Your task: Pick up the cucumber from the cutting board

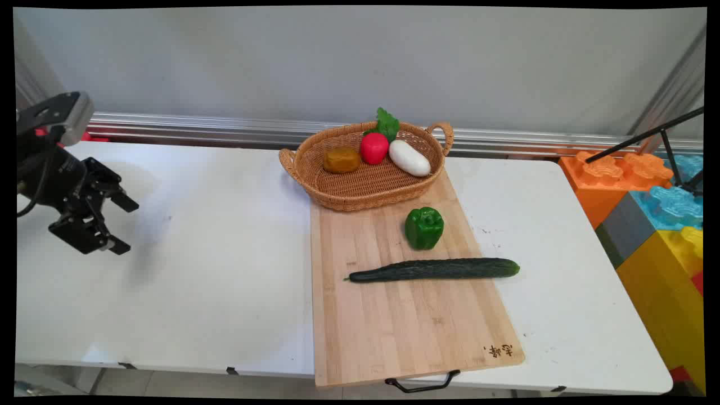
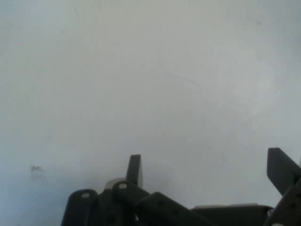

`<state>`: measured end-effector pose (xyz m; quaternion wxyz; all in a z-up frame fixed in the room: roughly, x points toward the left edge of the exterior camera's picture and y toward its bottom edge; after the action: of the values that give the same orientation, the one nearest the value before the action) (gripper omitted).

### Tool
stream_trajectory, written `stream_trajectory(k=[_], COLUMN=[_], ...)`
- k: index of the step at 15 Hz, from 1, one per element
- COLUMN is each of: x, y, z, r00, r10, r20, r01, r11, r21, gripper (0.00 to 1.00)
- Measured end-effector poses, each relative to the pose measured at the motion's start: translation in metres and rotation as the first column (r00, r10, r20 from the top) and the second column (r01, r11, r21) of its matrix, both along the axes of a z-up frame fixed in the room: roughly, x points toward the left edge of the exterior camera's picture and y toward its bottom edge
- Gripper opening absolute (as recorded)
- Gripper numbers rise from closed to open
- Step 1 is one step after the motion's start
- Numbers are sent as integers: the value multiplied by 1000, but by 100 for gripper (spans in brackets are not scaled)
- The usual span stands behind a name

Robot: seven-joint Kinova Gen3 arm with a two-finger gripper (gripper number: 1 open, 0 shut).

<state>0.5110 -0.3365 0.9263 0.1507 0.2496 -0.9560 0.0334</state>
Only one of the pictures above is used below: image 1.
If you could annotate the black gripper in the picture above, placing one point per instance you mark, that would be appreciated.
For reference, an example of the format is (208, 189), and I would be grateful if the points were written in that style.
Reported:
(52, 171)

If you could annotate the brown toy bread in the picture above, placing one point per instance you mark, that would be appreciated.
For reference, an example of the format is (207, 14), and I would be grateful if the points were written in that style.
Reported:
(341, 160)

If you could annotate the woven wicker basket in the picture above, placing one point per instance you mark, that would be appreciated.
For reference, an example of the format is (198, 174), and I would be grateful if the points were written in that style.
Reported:
(367, 169)

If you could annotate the red toy radish with leaves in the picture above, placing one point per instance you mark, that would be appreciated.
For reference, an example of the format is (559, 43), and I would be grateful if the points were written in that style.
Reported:
(378, 140)

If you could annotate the white toy eggplant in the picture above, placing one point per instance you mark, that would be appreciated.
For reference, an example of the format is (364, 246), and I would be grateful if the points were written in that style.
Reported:
(409, 157)

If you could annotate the bamboo cutting board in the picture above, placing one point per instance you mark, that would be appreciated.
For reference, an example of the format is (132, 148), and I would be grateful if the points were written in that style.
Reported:
(405, 304)

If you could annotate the green toy bell pepper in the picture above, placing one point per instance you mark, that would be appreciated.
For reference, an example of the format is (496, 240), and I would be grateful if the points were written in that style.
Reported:
(423, 228)

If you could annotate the long dark green cucumber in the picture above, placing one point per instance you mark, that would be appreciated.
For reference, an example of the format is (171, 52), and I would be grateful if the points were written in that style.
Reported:
(436, 269)

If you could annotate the orange giant building block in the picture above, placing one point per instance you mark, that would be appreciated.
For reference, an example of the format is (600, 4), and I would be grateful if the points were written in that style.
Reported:
(610, 177)

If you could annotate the grey giant building block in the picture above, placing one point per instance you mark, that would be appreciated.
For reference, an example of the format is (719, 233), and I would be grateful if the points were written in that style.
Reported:
(624, 228)

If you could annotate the black tripod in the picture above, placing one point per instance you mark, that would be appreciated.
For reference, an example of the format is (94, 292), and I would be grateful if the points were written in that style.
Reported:
(658, 146)

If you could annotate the yellow giant building block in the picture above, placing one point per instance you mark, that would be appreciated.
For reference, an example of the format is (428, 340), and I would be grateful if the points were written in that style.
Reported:
(669, 298)

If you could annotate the blue giant building block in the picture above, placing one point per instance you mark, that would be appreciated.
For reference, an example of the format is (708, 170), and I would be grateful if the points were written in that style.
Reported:
(678, 205)

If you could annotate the red giant building block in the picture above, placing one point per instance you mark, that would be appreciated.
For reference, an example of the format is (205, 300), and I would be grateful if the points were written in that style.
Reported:
(698, 281)

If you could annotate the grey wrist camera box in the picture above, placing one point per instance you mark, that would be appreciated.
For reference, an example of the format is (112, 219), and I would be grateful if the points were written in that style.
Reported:
(56, 115)

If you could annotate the aluminium frame rail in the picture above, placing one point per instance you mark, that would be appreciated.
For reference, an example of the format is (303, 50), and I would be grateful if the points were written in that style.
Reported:
(337, 135)

